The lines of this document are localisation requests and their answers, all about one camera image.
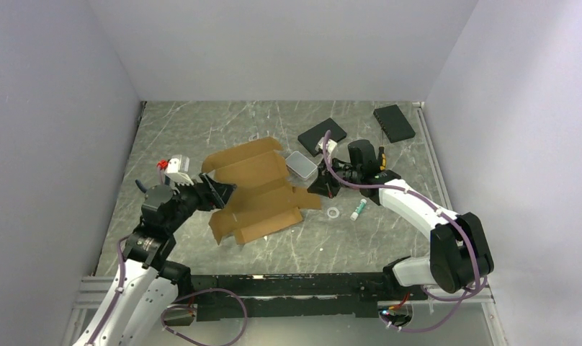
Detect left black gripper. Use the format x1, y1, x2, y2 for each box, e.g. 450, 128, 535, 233
165, 172, 236, 233

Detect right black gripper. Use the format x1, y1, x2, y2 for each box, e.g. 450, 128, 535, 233
308, 156, 362, 199

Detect brown cardboard box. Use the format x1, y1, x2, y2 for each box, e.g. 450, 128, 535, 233
202, 137, 321, 244

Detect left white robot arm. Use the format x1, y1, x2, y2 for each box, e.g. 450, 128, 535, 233
75, 174, 237, 345

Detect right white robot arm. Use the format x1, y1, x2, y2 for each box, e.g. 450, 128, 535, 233
308, 138, 494, 299

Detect clear tape roll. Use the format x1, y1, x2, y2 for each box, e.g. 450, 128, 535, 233
326, 207, 340, 219

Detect green white glue stick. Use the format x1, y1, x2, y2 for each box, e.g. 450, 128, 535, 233
350, 198, 367, 221

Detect yellow black screwdriver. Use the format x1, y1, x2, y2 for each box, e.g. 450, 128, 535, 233
377, 130, 387, 171

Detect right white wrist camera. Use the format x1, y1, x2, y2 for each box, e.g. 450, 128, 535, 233
316, 138, 338, 162

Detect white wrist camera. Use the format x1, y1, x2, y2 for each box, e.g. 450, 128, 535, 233
316, 138, 338, 162
156, 154, 194, 185

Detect black flat network switch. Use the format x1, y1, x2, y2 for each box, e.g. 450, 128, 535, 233
297, 117, 347, 157

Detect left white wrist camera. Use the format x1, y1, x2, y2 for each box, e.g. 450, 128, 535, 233
156, 154, 194, 185

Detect blue handled pliers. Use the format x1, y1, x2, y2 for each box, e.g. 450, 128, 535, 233
135, 179, 148, 195

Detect black ported switch box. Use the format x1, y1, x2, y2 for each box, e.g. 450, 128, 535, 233
372, 105, 416, 143

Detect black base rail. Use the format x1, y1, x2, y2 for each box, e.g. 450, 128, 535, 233
179, 272, 427, 321

